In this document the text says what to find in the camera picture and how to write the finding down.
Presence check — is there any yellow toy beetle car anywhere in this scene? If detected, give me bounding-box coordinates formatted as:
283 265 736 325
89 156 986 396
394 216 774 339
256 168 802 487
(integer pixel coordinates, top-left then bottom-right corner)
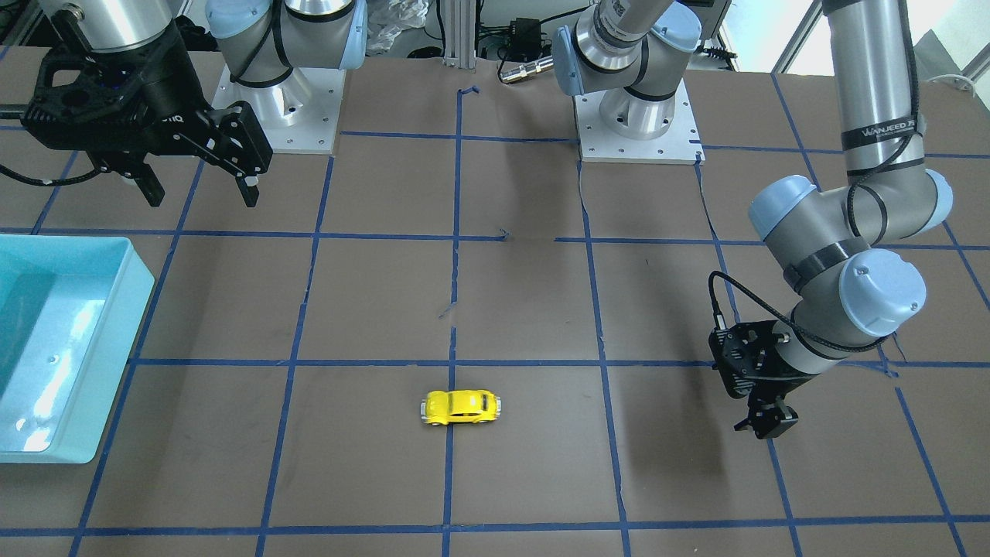
420 389 502 425

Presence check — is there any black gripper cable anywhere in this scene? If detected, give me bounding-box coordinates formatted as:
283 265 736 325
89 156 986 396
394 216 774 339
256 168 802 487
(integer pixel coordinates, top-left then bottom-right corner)
0 164 105 187
708 272 898 343

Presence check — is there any crumpled clear plastic bag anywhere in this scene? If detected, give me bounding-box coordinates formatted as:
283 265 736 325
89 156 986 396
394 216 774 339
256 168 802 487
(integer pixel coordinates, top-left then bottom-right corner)
367 1 431 56

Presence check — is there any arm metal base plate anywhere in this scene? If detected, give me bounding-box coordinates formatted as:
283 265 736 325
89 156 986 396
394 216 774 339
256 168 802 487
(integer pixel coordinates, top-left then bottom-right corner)
213 67 347 155
574 82 705 165

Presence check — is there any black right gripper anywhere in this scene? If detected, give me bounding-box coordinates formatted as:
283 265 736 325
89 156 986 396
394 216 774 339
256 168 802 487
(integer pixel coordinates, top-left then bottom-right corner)
20 31 272 207

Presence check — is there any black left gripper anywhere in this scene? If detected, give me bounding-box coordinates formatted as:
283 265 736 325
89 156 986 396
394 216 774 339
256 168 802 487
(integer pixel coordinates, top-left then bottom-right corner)
708 320 813 439

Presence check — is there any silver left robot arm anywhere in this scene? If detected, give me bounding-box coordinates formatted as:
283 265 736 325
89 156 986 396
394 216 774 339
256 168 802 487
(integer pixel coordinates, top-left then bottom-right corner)
551 1 954 439

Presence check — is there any black power adapter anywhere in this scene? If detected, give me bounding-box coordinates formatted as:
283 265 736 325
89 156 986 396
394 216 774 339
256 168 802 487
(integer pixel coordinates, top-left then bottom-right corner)
507 18 542 61

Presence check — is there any aluminium frame post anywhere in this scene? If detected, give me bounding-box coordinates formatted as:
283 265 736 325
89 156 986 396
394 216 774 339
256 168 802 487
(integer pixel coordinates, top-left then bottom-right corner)
439 0 477 73

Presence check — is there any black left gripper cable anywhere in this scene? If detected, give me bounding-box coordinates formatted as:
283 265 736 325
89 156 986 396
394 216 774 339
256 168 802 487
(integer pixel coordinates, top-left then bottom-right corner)
0 164 105 187

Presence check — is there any silver cylindrical connector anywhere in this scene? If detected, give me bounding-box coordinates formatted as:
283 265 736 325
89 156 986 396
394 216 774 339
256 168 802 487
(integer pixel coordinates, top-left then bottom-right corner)
497 56 554 85

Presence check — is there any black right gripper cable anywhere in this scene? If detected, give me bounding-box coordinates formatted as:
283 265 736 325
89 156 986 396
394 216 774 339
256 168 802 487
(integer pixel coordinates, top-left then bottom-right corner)
708 272 898 343

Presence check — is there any light blue plastic bin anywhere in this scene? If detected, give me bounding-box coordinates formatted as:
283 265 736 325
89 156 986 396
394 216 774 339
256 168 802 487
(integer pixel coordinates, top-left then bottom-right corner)
1 235 155 464

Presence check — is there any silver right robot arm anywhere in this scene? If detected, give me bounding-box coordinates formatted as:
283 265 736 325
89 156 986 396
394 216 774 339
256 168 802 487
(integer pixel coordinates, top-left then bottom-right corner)
2 1 367 207

